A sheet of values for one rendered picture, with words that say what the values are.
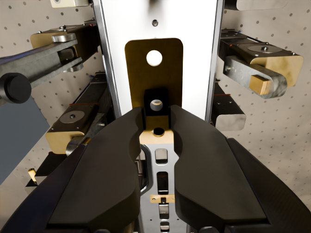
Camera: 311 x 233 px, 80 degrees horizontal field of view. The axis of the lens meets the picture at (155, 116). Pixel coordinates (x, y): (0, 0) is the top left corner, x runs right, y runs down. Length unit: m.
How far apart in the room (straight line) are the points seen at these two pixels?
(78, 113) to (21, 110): 0.40
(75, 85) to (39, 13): 0.25
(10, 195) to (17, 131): 2.16
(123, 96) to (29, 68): 0.20
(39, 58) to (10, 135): 0.53
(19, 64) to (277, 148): 1.00
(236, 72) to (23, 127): 0.72
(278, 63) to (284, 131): 0.63
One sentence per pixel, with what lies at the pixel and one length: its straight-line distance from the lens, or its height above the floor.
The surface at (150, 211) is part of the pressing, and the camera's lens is 0.70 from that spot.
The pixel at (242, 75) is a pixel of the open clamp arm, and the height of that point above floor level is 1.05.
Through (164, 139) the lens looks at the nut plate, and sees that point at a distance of 0.16.
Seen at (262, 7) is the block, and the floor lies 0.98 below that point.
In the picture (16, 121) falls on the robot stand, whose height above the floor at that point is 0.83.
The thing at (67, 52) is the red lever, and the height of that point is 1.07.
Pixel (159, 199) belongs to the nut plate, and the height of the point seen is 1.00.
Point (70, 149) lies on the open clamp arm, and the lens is 0.39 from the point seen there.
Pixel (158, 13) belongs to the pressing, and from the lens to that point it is 0.37.
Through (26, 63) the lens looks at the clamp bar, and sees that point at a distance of 0.26.
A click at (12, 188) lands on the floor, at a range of 2.80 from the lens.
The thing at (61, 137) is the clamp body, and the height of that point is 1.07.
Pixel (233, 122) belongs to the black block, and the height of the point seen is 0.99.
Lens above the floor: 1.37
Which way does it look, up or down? 58 degrees down
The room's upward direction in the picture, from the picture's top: 179 degrees counter-clockwise
